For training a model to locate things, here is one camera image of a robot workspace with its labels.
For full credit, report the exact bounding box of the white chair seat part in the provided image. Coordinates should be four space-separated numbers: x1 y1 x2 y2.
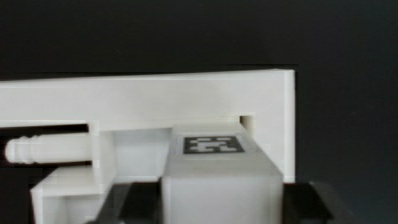
0 70 295 224

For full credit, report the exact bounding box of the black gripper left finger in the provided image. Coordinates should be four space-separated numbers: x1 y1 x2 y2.
87 182 162 224

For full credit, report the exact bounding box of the white chair leg with tag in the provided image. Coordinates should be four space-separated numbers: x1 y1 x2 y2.
162 123 283 224

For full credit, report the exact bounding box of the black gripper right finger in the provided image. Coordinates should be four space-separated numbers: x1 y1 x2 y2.
283 182 356 224

